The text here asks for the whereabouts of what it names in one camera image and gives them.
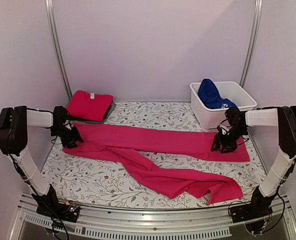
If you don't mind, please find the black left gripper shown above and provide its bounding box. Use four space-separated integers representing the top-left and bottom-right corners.
50 125 83 149

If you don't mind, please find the aluminium frame post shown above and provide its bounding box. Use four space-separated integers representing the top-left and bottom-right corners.
44 0 73 101
239 0 263 88

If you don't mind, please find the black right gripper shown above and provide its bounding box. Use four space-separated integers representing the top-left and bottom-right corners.
211 125 248 153

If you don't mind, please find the magenta t-shirt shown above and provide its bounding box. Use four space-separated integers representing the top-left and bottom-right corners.
66 90 114 122

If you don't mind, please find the aluminium front rail base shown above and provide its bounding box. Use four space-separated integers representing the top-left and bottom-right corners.
9 194 296 240

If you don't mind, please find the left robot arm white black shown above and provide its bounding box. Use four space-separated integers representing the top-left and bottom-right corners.
0 105 83 223

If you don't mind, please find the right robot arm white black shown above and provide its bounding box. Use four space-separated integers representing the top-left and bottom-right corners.
210 105 296 223

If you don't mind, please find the floral patterned table cloth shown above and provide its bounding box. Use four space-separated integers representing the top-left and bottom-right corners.
41 102 266 209

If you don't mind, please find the blue garment in bin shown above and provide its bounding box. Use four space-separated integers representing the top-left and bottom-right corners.
197 78 237 109

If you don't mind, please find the grey folded garment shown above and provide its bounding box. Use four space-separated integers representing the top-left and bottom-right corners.
70 101 116 124

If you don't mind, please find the pink garment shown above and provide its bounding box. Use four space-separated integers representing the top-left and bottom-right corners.
62 121 251 207

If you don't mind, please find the white plastic laundry bin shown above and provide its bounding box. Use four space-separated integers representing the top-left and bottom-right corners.
189 81 257 130

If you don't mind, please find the aluminium frame post right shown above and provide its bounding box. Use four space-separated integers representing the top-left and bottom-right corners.
239 0 263 88

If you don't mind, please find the aluminium frame post left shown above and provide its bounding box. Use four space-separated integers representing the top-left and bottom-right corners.
44 0 73 101

